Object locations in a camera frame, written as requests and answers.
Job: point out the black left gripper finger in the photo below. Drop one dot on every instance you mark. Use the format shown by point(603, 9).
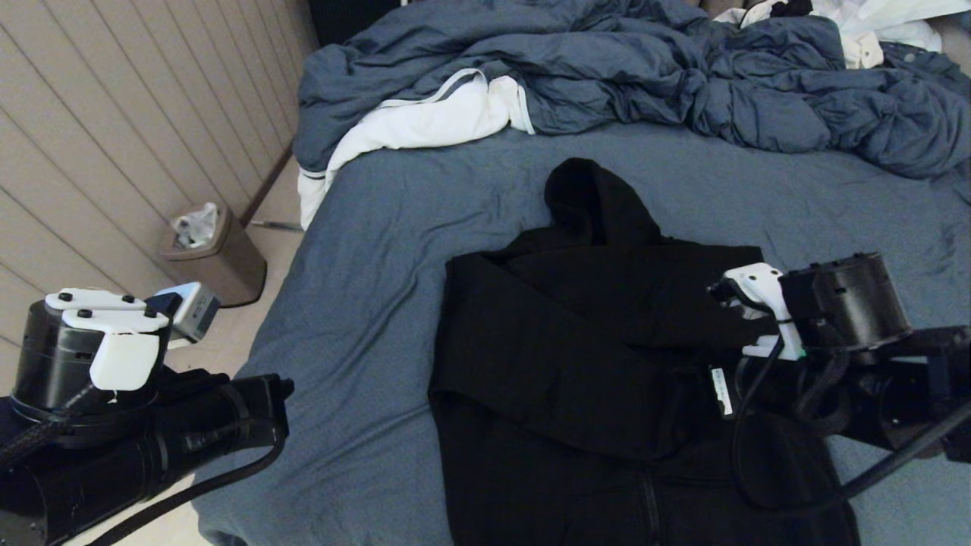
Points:
point(258, 432)

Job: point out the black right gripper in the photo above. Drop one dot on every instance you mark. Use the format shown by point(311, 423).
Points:
point(850, 311)

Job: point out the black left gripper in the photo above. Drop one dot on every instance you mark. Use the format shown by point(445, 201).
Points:
point(45, 364)

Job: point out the black zip hoodie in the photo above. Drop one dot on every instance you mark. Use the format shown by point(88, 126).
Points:
point(546, 364)

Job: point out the white crumpled clothes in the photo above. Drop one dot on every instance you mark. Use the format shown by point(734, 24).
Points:
point(872, 21)

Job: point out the brown trash bin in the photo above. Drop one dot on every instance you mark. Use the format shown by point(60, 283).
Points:
point(235, 265)

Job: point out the thin metal rod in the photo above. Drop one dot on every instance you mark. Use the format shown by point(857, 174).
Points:
point(277, 224)

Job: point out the white plastic bin bag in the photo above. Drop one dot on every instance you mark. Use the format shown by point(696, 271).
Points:
point(196, 226)

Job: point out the blue bed sheet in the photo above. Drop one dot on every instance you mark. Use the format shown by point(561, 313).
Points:
point(394, 250)

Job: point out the blue denim shirt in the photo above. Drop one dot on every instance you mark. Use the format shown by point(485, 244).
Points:
point(922, 67)

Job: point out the small black garment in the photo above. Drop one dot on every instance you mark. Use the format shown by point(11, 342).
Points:
point(793, 7)

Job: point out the white blanket with grey stripe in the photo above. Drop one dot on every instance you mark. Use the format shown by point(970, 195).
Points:
point(425, 120)

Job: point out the crumpled blue duvet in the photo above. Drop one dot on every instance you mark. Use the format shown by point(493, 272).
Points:
point(607, 61)

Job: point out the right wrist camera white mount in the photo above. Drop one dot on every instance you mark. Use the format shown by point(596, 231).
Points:
point(762, 284)

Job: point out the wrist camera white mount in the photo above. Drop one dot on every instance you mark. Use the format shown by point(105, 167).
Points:
point(762, 284)
point(125, 360)

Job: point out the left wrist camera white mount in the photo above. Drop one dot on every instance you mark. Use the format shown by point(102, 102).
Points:
point(125, 360)

